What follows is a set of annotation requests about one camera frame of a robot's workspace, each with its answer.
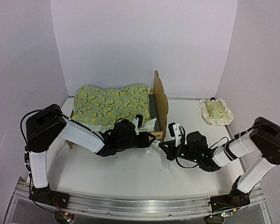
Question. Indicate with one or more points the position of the lemon print ruffled mattress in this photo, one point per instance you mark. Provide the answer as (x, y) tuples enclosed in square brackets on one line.
[(107, 107)]

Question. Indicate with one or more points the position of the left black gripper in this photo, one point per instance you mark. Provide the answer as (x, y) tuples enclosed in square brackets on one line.
[(140, 139)]

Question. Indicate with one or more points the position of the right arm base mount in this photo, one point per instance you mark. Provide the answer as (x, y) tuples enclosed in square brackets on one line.
[(234, 200)]

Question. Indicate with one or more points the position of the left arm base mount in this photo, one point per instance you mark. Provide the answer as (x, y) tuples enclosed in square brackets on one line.
[(46, 196)]

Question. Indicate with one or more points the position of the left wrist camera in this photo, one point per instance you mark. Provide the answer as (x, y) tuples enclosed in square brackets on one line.
[(137, 122)]

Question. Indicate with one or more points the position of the grey bed mat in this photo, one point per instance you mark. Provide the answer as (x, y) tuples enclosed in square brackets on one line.
[(153, 112)]

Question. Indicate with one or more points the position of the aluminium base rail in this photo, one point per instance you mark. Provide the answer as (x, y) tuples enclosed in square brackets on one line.
[(132, 209)]

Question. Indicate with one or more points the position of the small lemon print pillow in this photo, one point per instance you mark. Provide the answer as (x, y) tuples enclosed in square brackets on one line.
[(215, 112)]

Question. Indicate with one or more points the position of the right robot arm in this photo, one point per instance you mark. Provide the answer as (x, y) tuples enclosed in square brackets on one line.
[(263, 136)]

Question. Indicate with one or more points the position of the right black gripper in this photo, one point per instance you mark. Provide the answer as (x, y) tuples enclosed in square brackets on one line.
[(176, 149)]

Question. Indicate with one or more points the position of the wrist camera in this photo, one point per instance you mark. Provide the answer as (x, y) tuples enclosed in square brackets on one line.
[(137, 122), (177, 132)]

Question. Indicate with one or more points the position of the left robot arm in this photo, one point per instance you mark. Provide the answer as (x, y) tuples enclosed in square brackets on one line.
[(43, 126)]

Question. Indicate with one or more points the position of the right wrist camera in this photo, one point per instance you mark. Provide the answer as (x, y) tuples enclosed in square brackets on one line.
[(177, 132)]

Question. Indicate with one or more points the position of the wooden pet bed frame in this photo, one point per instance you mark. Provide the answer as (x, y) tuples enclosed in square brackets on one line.
[(159, 102)]

